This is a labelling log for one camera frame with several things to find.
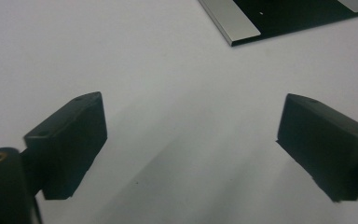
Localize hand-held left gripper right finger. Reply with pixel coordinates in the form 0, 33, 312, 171
275, 92, 358, 203

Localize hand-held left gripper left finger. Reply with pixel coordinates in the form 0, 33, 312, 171
20, 91, 108, 201

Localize white paper sheet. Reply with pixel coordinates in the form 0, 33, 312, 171
0, 0, 358, 224

